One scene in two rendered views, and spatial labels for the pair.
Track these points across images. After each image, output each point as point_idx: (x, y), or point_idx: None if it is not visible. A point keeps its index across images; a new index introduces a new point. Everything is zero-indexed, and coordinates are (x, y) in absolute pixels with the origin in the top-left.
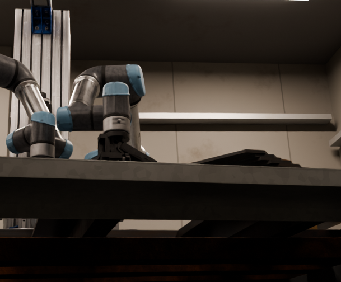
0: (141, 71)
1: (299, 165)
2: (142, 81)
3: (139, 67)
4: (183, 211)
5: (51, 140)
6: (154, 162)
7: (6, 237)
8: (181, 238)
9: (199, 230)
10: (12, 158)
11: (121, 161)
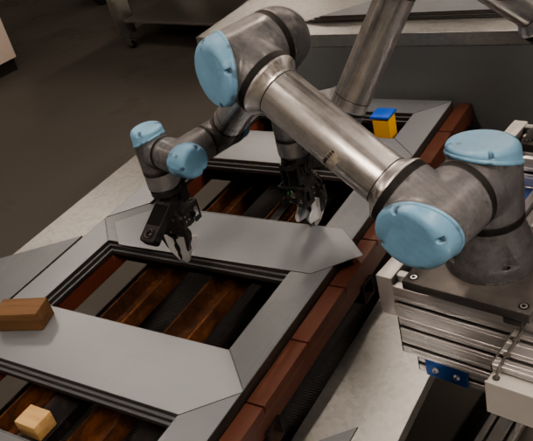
0: (207, 54)
1: None
2: (207, 81)
3: (196, 51)
4: None
5: (274, 135)
6: (36, 235)
7: None
8: (111, 304)
9: None
10: (80, 199)
11: (47, 227)
